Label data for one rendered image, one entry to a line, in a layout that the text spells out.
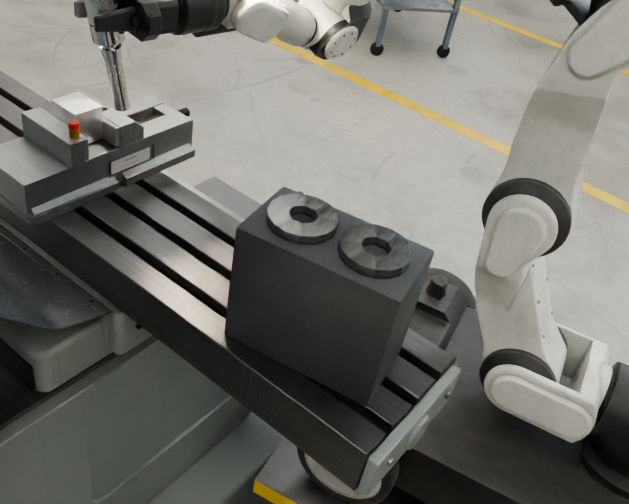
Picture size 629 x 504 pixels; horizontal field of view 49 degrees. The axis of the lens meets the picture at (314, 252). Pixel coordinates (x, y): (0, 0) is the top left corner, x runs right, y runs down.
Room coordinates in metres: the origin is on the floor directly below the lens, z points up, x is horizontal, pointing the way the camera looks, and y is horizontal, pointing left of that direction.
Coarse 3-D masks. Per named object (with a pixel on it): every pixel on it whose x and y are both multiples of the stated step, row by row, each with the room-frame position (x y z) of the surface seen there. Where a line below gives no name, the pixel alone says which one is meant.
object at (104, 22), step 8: (128, 8) 0.93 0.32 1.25; (96, 16) 0.89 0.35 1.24; (104, 16) 0.90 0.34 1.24; (112, 16) 0.90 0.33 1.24; (120, 16) 0.91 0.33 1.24; (128, 16) 0.92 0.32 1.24; (136, 16) 0.93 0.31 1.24; (96, 24) 0.89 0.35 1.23; (104, 24) 0.89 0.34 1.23; (112, 24) 0.90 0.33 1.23; (120, 24) 0.91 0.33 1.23; (128, 24) 0.92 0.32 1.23; (136, 24) 0.92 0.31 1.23
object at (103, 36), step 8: (88, 0) 0.91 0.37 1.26; (96, 0) 0.90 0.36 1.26; (104, 0) 0.91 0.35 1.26; (112, 0) 0.92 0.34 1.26; (88, 8) 0.91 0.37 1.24; (96, 8) 0.90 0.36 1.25; (104, 8) 0.91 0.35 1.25; (112, 8) 0.91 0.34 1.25; (120, 8) 0.94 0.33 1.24; (88, 16) 0.91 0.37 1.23; (96, 32) 0.91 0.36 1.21; (104, 32) 0.91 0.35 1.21; (112, 32) 0.91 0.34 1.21; (120, 32) 0.92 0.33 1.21; (104, 40) 0.91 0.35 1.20
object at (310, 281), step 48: (288, 192) 0.76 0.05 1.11; (240, 240) 0.66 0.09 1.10; (288, 240) 0.66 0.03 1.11; (336, 240) 0.68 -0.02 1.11; (384, 240) 0.68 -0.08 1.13; (240, 288) 0.66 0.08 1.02; (288, 288) 0.64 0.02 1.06; (336, 288) 0.62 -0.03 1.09; (384, 288) 0.61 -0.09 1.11; (240, 336) 0.66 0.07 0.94; (288, 336) 0.63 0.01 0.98; (336, 336) 0.61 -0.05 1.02; (384, 336) 0.59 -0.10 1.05; (336, 384) 0.61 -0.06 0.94
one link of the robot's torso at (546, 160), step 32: (576, 32) 0.97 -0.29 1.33; (608, 32) 0.94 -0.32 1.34; (576, 64) 0.95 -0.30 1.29; (608, 64) 0.94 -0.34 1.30; (544, 96) 0.98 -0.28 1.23; (576, 96) 0.96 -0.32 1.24; (608, 96) 1.00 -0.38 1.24; (544, 128) 0.99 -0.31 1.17; (576, 128) 0.98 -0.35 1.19; (512, 160) 1.00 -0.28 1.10; (544, 160) 0.98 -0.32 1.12; (576, 160) 0.97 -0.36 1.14; (512, 192) 0.97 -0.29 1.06; (544, 192) 0.96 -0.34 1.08; (576, 192) 0.99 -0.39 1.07
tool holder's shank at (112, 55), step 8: (104, 48) 0.92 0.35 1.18; (112, 48) 0.92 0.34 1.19; (120, 48) 0.93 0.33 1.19; (104, 56) 0.92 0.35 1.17; (112, 56) 0.92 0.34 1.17; (120, 56) 0.93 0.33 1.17; (112, 64) 0.92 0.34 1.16; (120, 64) 0.93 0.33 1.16; (112, 72) 0.93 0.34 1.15; (120, 72) 0.93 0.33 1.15; (112, 80) 0.93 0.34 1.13; (120, 80) 0.93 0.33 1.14; (112, 88) 0.93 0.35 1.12; (120, 88) 0.93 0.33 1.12; (112, 96) 0.93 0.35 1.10; (120, 96) 0.93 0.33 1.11; (128, 96) 0.95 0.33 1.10; (120, 104) 0.93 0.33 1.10; (128, 104) 0.94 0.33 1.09
